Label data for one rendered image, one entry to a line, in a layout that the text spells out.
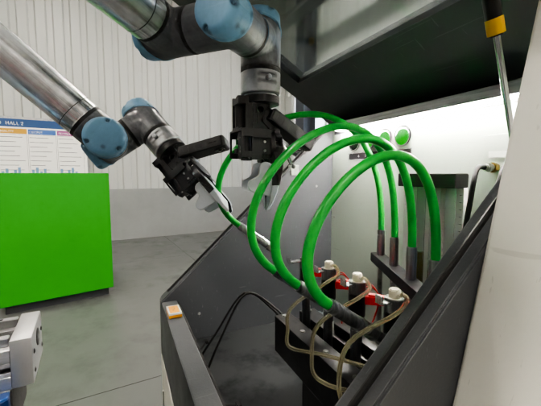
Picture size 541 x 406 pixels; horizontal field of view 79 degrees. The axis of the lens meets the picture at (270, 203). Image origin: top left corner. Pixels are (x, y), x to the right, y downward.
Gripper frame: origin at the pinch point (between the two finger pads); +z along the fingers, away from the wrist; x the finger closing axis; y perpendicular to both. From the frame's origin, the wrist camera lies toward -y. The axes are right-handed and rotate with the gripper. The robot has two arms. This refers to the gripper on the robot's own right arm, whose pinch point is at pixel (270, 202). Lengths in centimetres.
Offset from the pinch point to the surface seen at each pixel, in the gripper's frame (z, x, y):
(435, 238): 3.7, 25.3, -15.2
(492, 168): -6.7, 21.6, -33.4
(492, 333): 10.6, 38.4, -7.5
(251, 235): 4.3, 9.5, 7.7
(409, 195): -2.1, 17.3, -18.3
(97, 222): 44, -319, 51
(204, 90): -185, -657, -142
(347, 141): -10.6, 17.5, -4.8
